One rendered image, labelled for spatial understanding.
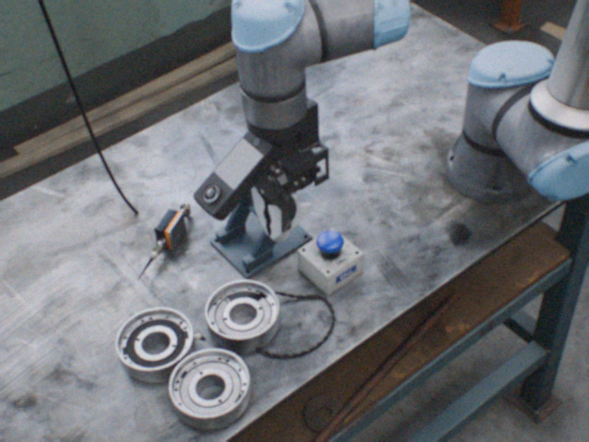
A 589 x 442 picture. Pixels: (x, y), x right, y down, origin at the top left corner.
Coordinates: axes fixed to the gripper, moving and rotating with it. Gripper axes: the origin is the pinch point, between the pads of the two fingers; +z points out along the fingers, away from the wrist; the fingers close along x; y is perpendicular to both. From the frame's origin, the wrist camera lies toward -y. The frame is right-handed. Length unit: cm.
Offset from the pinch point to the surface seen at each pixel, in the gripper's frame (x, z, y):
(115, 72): 162, 90, 53
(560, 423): -14, 96, 64
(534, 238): -1, 41, 59
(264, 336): -3.9, 13.1, -5.6
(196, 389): -4.1, 13.9, -17.2
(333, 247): -0.5, 8.9, 10.0
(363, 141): 20.0, 16.2, 34.2
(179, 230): 21.6, 13.9, -3.0
